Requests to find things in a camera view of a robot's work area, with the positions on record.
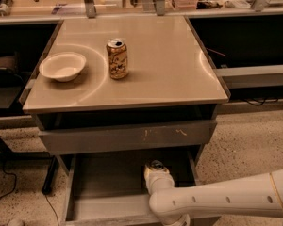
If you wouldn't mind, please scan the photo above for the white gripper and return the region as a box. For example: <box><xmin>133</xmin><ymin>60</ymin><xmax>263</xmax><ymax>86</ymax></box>
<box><xmin>144</xmin><ymin>166</ymin><xmax>175</xmax><ymax>195</ymax></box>

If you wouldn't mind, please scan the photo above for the silver redbull can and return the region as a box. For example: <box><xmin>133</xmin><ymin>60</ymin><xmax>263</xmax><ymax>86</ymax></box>
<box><xmin>150</xmin><ymin>160</ymin><xmax>165</xmax><ymax>171</ymax></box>

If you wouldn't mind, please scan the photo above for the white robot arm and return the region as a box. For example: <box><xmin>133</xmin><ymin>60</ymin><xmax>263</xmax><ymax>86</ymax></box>
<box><xmin>144</xmin><ymin>163</ymin><xmax>283</xmax><ymax>226</ymax></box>

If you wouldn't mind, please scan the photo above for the open grey middle drawer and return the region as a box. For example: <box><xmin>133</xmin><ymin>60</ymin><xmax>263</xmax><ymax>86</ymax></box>
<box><xmin>60</xmin><ymin>148</ymin><xmax>222</xmax><ymax>226</ymax></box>

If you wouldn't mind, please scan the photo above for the grey top drawer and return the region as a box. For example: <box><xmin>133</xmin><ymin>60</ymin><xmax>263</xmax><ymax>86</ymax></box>
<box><xmin>39</xmin><ymin>120</ymin><xmax>217</xmax><ymax>155</ymax></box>

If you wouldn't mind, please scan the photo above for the grey drawer cabinet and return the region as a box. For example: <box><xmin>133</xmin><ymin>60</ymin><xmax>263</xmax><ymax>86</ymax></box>
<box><xmin>18</xmin><ymin>15</ymin><xmax>231</xmax><ymax>226</ymax></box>

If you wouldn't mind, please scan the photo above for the gold patterned soda can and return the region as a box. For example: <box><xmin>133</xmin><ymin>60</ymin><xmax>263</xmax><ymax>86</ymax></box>
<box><xmin>106</xmin><ymin>38</ymin><xmax>128</xmax><ymax>79</ymax></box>

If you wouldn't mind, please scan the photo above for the white bowl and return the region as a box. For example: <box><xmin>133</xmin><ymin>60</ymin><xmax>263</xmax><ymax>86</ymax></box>
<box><xmin>39</xmin><ymin>52</ymin><xmax>87</xmax><ymax>82</ymax></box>

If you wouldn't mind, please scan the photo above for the grey metal rail right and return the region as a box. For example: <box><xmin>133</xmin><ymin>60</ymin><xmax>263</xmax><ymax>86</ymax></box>
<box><xmin>215</xmin><ymin>65</ymin><xmax>283</xmax><ymax>89</ymax></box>

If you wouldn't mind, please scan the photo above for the black floor cable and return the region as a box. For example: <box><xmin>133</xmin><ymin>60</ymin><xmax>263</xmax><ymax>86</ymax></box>
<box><xmin>0</xmin><ymin>160</ymin><xmax>18</xmax><ymax>203</ymax></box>

